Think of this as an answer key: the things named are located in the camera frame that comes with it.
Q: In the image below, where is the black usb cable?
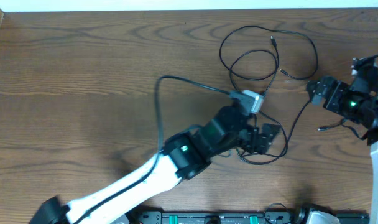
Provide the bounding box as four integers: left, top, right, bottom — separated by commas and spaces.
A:
228, 49, 345, 166

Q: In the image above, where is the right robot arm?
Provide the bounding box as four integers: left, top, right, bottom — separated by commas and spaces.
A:
306, 55, 378, 223

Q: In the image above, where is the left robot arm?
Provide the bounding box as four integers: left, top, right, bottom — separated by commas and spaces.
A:
29, 106, 280, 224

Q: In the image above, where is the left camera black cable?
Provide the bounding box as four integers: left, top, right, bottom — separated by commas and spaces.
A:
73, 75, 239, 224

